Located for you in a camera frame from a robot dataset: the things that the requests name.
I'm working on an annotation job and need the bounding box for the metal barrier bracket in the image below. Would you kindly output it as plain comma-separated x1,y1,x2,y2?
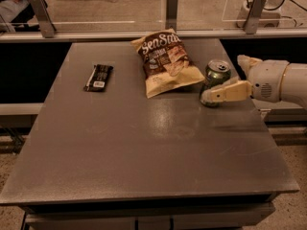
166,0,178,30
29,0,56,38
244,0,267,35

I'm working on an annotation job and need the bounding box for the green soda can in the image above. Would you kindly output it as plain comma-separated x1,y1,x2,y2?
200,59,231,107

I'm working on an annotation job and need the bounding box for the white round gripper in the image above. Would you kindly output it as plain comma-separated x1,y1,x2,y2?
201,55,289,104

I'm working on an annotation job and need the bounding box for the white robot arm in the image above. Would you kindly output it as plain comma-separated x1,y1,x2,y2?
201,55,307,109

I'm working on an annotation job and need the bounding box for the black snack bar wrapper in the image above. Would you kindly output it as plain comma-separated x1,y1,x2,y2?
83,64,113,92

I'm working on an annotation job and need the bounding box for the right metal barrier bracket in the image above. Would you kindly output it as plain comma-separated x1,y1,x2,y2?
244,0,267,35

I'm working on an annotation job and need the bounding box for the left metal barrier bracket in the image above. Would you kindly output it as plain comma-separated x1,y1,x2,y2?
29,0,56,38

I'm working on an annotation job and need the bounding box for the brown sea salt chip bag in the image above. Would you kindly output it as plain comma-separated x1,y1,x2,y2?
130,29,204,99

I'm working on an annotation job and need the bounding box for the white base with cable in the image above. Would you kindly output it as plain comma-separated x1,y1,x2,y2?
235,0,307,29

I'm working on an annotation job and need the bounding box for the middle metal barrier bracket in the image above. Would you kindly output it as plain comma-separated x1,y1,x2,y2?
166,0,178,30

